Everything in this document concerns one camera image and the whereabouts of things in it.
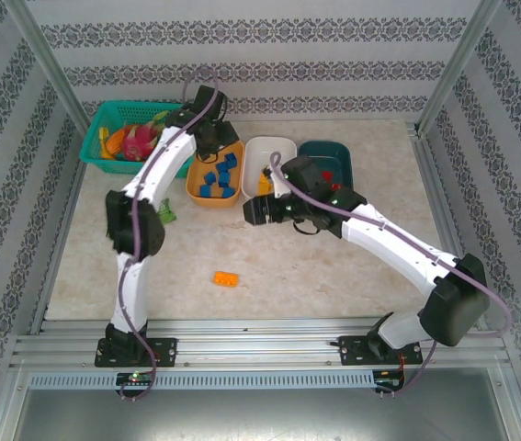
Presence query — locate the white plastic container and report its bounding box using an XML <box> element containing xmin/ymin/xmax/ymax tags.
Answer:
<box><xmin>241</xmin><ymin>135</ymin><xmax>298</xmax><ymax>202</ymax></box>

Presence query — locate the dark teal plastic container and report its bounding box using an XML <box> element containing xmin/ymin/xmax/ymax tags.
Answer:
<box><xmin>296</xmin><ymin>140</ymin><xmax>354</xmax><ymax>190</ymax></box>

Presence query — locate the orange plastic container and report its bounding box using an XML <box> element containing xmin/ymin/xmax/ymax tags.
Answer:
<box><xmin>185</xmin><ymin>140</ymin><xmax>246</xmax><ymax>209</ymax></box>

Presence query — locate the pink toy dragon fruit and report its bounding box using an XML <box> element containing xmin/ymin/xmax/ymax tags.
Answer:
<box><xmin>119</xmin><ymin>109</ymin><xmax>173</xmax><ymax>162</ymax></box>

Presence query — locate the green toy on table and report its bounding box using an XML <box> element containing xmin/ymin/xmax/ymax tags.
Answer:
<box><xmin>157</xmin><ymin>198</ymin><xmax>178</xmax><ymax>225</ymax></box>

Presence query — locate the orange toy fruit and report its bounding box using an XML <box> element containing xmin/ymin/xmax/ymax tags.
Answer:
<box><xmin>106</xmin><ymin>128</ymin><xmax>128</xmax><ymax>155</ymax></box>

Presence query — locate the green plastic basket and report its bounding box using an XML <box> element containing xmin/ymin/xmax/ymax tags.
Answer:
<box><xmin>78</xmin><ymin>99</ymin><xmax>197</xmax><ymax>176</ymax></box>

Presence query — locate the yellow toy corn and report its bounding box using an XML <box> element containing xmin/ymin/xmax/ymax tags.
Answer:
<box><xmin>98</xmin><ymin>127</ymin><xmax>117</xmax><ymax>161</ymax></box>

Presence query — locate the long orange lego brick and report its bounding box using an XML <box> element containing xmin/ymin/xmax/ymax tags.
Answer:
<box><xmin>213</xmin><ymin>270</ymin><xmax>241</xmax><ymax>288</ymax></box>

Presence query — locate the small circuit board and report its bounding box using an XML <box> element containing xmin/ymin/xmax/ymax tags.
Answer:
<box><xmin>116</xmin><ymin>371</ymin><xmax>155</xmax><ymax>387</ymax></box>
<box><xmin>373</xmin><ymin>369</ymin><xmax>407</xmax><ymax>392</ymax></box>

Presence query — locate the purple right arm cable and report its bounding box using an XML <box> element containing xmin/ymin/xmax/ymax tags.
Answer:
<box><xmin>268</xmin><ymin>152</ymin><xmax>514</xmax><ymax>399</ymax></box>

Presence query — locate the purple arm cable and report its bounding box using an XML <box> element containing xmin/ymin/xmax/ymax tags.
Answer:
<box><xmin>117</xmin><ymin>67</ymin><xmax>222</xmax><ymax>403</ymax></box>
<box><xmin>268</xmin><ymin>152</ymin><xmax>514</xmax><ymax>399</ymax></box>

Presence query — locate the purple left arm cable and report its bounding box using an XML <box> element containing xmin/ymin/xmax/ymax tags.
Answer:
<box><xmin>117</xmin><ymin>67</ymin><xmax>222</xmax><ymax>403</ymax></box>

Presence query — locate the aluminium side rail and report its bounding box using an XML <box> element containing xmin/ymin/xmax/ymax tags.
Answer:
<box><xmin>28</xmin><ymin>132</ymin><xmax>91</xmax><ymax>334</ymax></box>
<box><xmin>406</xmin><ymin>121</ymin><xmax>491</xmax><ymax>332</ymax></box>

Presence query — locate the aluminium frame post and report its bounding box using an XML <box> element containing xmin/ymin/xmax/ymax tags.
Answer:
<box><xmin>413</xmin><ymin>0</ymin><xmax>504</xmax><ymax>137</ymax></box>
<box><xmin>1</xmin><ymin>0</ymin><xmax>100</xmax><ymax>139</ymax></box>

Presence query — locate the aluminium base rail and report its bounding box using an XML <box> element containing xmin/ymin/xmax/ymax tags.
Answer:
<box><xmin>9</xmin><ymin>316</ymin><xmax>512</xmax><ymax>371</ymax></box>

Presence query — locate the slotted grey cable duct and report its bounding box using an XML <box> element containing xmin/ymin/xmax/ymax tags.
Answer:
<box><xmin>28</xmin><ymin>370</ymin><xmax>376</xmax><ymax>391</ymax></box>

